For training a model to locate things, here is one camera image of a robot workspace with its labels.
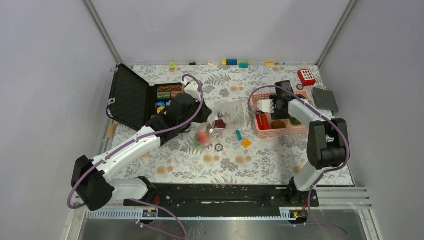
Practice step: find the dark grey baseplate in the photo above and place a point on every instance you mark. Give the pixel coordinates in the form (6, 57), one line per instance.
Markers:
(324, 100)

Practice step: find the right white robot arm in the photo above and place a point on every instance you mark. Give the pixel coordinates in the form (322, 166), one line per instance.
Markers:
(328, 148)

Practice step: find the orange square brick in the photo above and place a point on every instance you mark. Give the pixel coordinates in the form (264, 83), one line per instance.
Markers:
(246, 143)

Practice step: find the blue brick at wall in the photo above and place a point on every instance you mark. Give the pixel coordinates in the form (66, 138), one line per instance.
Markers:
(231, 62)

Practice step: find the black open case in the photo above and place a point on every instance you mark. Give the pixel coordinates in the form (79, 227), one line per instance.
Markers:
(133, 101)

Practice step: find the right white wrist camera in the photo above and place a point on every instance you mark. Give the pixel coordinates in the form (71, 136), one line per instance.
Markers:
(265, 106)

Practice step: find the teal small brick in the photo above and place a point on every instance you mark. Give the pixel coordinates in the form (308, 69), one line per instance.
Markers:
(239, 136)

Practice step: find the dark red eggplant toy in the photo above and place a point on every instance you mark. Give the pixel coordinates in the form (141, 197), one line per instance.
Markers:
(219, 124)

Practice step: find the brown kiwi toy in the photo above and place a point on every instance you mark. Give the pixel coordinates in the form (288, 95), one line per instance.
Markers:
(278, 124)

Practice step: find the red grid block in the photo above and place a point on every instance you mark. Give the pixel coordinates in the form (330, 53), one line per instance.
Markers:
(306, 77)

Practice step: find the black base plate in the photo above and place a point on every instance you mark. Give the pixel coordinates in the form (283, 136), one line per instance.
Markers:
(228, 200)

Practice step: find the red chili toy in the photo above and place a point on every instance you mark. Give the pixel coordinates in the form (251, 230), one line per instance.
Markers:
(259, 123)

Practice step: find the peach toy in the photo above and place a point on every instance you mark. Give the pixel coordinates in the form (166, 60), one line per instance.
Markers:
(202, 139)

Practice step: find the orange carrot toy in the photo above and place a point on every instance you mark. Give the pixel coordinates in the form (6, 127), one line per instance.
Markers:
(265, 122)

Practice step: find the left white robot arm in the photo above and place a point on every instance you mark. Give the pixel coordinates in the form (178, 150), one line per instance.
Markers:
(94, 179)

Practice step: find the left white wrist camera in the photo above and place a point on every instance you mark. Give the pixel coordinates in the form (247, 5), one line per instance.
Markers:
(192, 88)

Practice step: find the wooden block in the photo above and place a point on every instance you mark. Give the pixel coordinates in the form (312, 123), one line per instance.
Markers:
(111, 130)

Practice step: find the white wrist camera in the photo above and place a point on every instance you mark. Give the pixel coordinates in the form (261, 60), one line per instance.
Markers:
(265, 106)
(192, 88)

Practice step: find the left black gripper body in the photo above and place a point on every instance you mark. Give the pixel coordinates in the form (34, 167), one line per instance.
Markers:
(200, 117)

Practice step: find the pink plastic basket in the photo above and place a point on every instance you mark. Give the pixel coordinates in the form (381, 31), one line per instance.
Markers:
(289, 130)

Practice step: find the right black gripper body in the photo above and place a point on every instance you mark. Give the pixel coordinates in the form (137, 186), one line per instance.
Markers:
(278, 114)

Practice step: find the clear zip top bag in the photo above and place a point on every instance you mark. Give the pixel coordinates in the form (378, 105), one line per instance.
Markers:
(233, 114)

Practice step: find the black ring washer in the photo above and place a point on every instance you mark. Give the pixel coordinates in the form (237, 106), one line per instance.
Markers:
(219, 147)

